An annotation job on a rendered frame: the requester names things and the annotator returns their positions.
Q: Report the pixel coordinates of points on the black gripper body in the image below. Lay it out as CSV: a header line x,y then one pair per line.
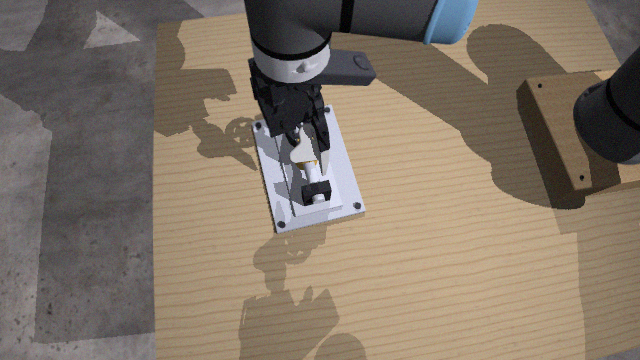
x,y
287,105

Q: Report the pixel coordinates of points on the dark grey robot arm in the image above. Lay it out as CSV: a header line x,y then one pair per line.
x,y
291,41

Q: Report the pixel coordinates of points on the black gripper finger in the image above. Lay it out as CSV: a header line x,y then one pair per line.
x,y
316,148

